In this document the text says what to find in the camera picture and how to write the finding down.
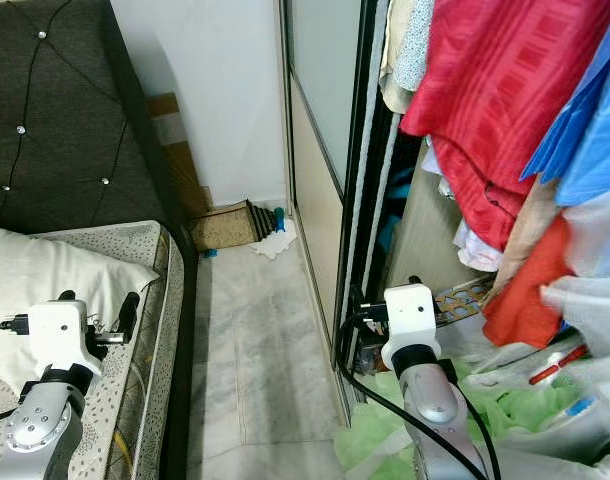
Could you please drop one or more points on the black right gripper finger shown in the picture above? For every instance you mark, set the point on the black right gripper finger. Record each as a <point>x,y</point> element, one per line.
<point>348,312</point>

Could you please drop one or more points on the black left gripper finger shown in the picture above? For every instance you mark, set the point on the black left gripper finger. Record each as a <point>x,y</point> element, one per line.
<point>129,312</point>
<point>65,296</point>

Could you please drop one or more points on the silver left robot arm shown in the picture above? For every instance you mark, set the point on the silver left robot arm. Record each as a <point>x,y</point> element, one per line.
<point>45,430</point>

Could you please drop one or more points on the white printed pillow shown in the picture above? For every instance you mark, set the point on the white printed pillow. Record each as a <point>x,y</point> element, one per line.
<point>45,280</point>

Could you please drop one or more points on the grey patterned mattress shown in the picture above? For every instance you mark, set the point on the grey patterned mattress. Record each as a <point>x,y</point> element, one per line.
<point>115,240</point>

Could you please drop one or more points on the small blue scrap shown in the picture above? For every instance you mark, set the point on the small blue scrap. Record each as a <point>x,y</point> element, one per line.
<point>205,254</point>

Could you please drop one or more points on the white crumpled tissue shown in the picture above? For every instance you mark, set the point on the white crumpled tissue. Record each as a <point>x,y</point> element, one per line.
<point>275,242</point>

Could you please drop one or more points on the green plastic bag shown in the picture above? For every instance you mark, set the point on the green plastic bag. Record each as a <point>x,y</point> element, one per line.
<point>375,450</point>

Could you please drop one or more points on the yellow lattice tray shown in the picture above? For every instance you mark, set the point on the yellow lattice tray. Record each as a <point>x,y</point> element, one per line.
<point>465,297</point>

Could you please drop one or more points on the blue item behind door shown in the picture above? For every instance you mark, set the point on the blue item behind door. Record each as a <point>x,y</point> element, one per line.
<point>392,210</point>

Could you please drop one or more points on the wooden wardrobe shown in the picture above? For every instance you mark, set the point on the wooden wardrobe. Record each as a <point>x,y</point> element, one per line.
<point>430,230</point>

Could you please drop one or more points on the small teal object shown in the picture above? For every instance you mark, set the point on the small teal object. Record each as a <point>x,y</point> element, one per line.
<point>278,218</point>

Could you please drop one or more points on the sliding wardrobe door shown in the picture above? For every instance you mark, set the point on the sliding wardrobe door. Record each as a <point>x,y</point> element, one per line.
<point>310,200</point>

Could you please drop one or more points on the brown woven mat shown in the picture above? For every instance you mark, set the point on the brown woven mat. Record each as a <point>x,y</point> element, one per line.
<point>225,228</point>

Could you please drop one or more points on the white folded clothes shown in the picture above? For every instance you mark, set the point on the white folded clothes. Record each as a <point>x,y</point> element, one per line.
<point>475,255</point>

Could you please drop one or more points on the brown cardboard piece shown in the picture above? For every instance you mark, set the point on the brown cardboard piece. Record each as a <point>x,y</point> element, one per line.
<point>177,150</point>

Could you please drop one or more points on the orange red garment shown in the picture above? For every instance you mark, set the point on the orange red garment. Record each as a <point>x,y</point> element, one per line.
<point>530,295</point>

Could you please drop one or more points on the dark tufted headboard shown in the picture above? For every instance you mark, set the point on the dark tufted headboard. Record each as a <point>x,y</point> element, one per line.
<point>55,100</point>

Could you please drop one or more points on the tan pink garment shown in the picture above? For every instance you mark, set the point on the tan pink garment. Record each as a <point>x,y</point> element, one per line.
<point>535,220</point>

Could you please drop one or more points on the clear plastic bag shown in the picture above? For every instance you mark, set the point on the clear plastic bag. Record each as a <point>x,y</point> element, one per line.
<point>595,300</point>

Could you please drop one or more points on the beige hanging garment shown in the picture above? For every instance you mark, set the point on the beige hanging garment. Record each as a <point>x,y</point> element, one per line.
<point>393,70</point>

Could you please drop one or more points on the red patterned cloth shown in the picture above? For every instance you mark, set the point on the red patterned cloth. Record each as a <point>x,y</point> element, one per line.
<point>495,90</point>

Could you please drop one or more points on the white floral garment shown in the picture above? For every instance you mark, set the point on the white floral garment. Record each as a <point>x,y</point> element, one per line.
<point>415,40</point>

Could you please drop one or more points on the blue hanging garment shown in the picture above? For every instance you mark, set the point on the blue hanging garment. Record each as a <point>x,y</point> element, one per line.
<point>590,140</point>

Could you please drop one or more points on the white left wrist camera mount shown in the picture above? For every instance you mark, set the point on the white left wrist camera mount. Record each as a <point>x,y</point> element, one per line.
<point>60,335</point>

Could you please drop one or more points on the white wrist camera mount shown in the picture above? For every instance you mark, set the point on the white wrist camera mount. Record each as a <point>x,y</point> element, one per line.
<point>60,335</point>
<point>410,310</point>

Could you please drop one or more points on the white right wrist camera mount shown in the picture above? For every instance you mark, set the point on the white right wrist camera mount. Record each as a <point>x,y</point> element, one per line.
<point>410,310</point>

